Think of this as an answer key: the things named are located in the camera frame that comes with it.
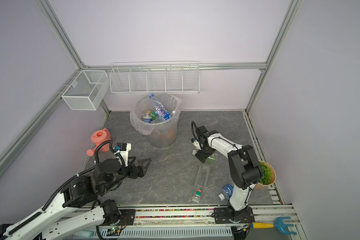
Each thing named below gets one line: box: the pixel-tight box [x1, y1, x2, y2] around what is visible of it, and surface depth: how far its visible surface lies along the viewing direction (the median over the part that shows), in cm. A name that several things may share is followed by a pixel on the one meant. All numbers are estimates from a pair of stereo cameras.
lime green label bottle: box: [205, 153, 219, 164], surface depth 91 cm
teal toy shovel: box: [77, 230, 93, 238], surface depth 70 cm
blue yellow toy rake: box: [251, 217, 297, 235], surface depth 72 cm
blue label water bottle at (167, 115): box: [161, 110, 176, 121], surface depth 86 cm
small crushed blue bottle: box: [142, 113, 152, 123], surface depth 95 cm
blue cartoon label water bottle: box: [148, 93, 167, 121], surface depth 91 cm
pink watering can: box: [86, 128, 112, 157], surface depth 94 cm
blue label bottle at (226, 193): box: [218, 184, 234, 202], surface depth 78 cm
